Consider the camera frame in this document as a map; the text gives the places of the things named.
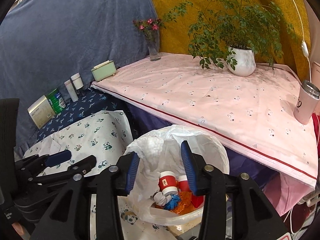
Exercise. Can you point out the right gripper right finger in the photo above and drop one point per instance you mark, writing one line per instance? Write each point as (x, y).
(190, 166)

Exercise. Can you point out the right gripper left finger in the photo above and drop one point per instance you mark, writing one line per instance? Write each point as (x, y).
(131, 170)

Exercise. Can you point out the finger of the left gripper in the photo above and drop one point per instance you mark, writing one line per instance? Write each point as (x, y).
(58, 158)
(82, 167)

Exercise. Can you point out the red white paper cup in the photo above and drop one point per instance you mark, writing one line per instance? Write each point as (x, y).
(167, 183)

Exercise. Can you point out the small red box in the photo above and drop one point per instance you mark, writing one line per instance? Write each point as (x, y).
(197, 201)

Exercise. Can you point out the white tissue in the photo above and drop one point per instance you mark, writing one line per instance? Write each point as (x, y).
(160, 199)

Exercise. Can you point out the orange plastic snack bag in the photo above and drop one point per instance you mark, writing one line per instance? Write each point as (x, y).
(185, 206)

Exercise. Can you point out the blue wrapper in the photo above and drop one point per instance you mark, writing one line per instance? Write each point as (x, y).
(173, 203)

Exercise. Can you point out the white lined trash bin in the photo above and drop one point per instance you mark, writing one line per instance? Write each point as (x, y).
(160, 150)

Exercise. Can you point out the panda print tablecloth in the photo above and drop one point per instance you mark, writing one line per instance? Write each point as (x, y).
(105, 134)

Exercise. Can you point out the beige cardboard box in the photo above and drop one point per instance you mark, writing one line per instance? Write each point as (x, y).
(41, 112)

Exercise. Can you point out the green can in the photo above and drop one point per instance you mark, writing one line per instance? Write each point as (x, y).
(56, 101)

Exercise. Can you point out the navy floral cloth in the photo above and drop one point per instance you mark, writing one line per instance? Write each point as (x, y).
(91, 102)

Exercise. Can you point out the white slim bottle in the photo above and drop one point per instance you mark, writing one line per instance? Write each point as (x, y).
(71, 90)

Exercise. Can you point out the pink tablecloth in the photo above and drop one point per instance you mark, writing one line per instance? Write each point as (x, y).
(251, 115)

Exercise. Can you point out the white jar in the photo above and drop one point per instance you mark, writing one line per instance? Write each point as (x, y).
(77, 81)

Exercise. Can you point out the mint green tissue box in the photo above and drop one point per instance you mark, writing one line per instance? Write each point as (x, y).
(103, 70)

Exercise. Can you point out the mustard yellow backdrop cloth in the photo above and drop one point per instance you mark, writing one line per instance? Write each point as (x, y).
(175, 39)

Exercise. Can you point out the blue backdrop cloth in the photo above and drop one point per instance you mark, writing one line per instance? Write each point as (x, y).
(45, 42)

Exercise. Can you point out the glass vase with pink flowers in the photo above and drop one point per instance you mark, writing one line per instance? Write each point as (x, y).
(150, 28)

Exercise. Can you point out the green plant in white pot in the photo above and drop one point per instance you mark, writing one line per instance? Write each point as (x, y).
(223, 28)

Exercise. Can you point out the pink tumbler with lid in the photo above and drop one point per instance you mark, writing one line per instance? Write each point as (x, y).
(307, 101)

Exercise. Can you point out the pink panel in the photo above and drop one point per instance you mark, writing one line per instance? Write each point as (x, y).
(315, 74)

